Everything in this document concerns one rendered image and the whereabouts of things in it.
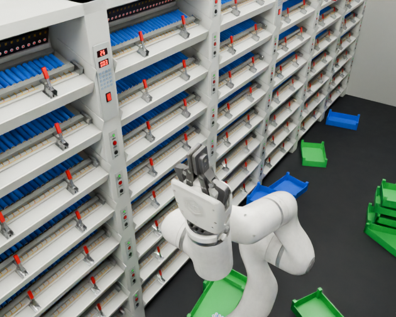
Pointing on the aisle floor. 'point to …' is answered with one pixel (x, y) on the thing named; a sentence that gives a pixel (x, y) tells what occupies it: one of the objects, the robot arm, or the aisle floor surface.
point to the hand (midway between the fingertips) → (197, 158)
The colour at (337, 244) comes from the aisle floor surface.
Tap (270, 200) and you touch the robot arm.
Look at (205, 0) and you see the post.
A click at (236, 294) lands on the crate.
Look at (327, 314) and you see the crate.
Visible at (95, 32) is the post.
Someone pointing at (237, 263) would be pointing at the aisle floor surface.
